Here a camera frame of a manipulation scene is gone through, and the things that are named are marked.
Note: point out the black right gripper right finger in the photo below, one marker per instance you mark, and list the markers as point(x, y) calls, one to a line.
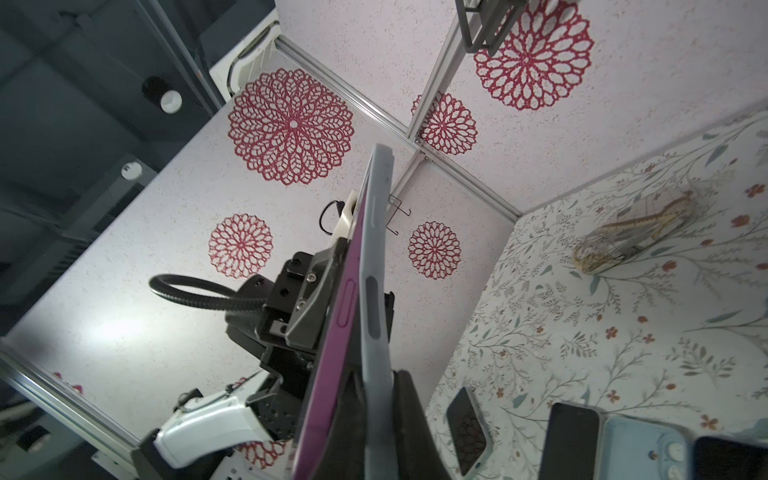
point(417, 455)

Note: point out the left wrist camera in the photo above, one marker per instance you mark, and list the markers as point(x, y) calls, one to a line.
point(345, 223)

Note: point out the grey slotted wall shelf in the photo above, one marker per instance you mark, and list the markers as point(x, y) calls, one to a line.
point(485, 24)

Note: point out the black wire wall basket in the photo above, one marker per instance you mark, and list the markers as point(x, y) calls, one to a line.
point(395, 209)

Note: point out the clear plastic bag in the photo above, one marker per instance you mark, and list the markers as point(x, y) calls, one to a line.
point(634, 229)

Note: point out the light blue phone case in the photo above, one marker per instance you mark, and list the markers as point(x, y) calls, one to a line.
point(638, 449)

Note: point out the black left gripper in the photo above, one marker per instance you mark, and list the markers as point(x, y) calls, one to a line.
point(297, 304)

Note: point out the black phone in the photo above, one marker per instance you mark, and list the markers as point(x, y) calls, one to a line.
point(469, 433)
point(717, 458)
point(329, 369)

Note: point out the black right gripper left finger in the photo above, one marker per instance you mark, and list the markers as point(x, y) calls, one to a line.
point(343, 454)

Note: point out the light case with purple button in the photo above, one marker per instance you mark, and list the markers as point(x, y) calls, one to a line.
point(380, 456)

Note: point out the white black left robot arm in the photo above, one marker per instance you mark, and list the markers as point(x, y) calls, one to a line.
point(268, 406)

